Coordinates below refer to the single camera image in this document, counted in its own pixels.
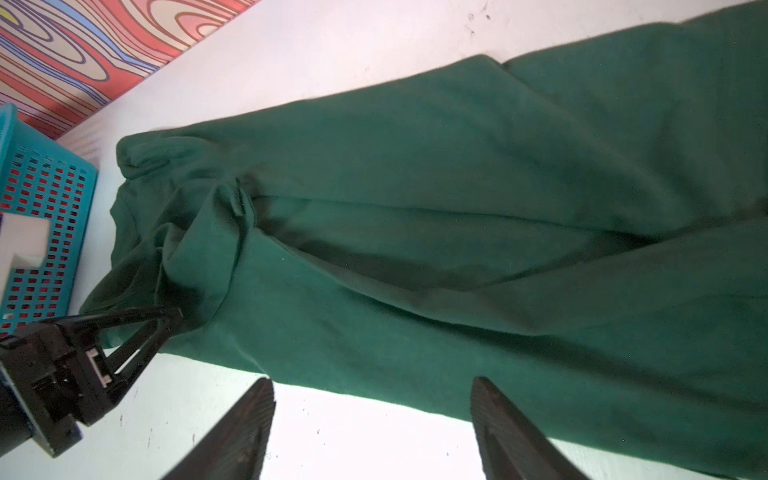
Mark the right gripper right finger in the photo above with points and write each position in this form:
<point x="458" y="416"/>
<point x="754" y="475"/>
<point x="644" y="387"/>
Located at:
<point x="510" y="446"/>

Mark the teal plastic laundry basket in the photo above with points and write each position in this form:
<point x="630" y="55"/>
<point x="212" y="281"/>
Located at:
<point x="46" y="194"/>

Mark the white t shirt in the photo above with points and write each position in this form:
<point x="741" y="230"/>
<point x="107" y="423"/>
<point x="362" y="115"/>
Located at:
<point x="24" y="241"/>

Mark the green t shirt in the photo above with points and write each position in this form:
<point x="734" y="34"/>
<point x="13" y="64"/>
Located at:
<point x="584" y="225"/>

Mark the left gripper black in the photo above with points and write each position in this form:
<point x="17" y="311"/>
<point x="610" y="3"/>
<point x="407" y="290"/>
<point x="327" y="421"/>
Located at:
<point x="55" y="377"/>

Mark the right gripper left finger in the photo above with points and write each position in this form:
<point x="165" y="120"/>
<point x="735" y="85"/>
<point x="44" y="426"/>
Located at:
<point x="235" y="448"/>

